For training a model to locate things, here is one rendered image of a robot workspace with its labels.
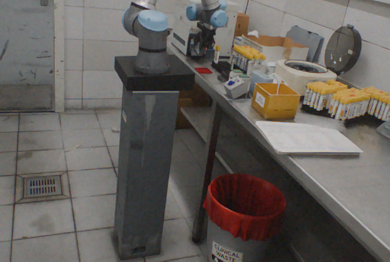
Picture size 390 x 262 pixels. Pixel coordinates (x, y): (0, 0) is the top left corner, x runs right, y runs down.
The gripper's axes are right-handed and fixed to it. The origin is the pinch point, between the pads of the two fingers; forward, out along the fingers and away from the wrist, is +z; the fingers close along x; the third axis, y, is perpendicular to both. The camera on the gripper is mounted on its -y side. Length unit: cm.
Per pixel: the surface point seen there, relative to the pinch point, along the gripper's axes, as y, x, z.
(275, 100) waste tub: 66, 1, -42
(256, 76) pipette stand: 44, 6, -30
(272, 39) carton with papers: -4.4, 45.1, -6.7
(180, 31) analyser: -19.7, -4.4, 4.5
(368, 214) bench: 119, -3, -63
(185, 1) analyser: -25.4, -4.4, -11.8
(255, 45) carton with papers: 9.4, 24.9, -15.0
